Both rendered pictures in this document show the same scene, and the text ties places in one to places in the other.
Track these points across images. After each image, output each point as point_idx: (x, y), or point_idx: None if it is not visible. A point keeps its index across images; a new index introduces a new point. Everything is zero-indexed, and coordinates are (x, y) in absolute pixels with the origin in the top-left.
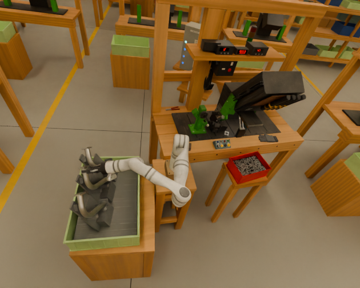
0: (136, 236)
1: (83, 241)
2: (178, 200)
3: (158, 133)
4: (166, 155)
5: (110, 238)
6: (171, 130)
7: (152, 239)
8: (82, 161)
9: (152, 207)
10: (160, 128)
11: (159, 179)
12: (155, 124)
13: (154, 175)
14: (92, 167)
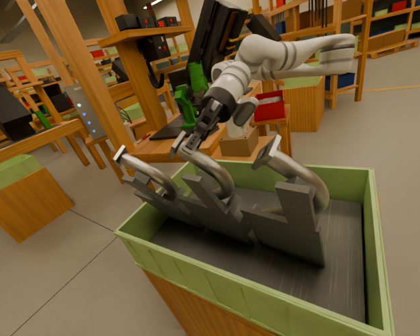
0: (373, 171)
1: (386, 270)
2: (351, 43)
3: (165, 153)
4: (208, 145)
5: (377, 210)
6: (171, 142)
7: None
8: (141, 184)
9: None
10: (159, 150)
11: (303, 41)
12: (147, 155)
13: (293, 42)
14: (169, 183)
